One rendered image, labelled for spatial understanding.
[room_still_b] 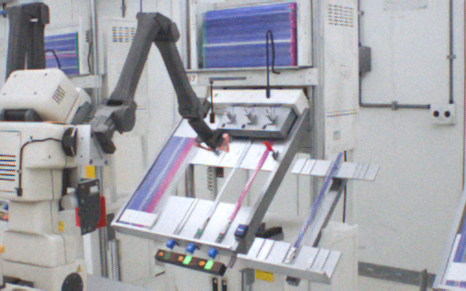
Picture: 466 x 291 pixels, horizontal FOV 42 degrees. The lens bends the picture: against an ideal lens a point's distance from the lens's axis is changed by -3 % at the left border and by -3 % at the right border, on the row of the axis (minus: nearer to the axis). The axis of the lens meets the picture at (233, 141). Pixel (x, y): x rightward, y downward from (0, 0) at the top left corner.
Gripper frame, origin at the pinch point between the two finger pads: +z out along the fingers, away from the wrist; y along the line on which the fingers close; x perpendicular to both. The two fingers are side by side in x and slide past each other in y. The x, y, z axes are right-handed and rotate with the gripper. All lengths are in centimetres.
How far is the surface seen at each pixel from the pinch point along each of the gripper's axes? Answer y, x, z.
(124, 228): 40, 37, 12
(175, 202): 21.3, 19.3, 13.5
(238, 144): 6.3, -14.0, 14.8
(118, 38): 125, -77, 4
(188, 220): 9.0, 26.7, 13.1
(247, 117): 1.8, -23.1, 7.5
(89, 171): 294, -71, 155
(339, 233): -21, -10, 75
